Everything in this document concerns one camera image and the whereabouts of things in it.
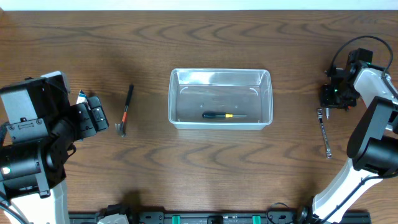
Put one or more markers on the small hammer black orange handle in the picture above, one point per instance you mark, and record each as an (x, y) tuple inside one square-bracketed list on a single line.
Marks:
[(120, 127)]

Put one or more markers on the slim black yellow screwdriver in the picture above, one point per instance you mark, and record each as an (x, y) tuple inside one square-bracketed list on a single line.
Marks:
[(221, 115)]

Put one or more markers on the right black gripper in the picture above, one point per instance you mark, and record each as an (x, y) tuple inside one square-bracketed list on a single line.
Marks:
[(337, 101)]

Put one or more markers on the blue white small box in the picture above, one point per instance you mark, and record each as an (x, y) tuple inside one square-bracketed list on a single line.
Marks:
[(81, 97)]

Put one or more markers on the black mounting rail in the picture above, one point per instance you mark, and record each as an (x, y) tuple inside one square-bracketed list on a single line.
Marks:
[(123, 214)]

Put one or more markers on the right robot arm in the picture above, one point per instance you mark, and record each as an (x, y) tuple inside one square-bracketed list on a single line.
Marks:
[(372, 156)]

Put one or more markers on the clear plastic container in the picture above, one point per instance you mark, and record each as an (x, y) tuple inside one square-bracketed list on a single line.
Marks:
[(193, 91)]

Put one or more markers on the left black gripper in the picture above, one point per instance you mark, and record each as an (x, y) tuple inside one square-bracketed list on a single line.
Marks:
[(88, 116)]

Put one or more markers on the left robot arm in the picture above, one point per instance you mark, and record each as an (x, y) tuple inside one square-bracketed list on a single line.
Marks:
[(43, 127)]

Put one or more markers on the stubby yellow black screwdriver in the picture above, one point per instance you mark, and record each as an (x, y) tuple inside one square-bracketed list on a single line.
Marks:
[(327, 113)]

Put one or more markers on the silver ratchet wrench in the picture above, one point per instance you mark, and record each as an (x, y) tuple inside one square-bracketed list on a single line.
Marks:
[(323, 130)]

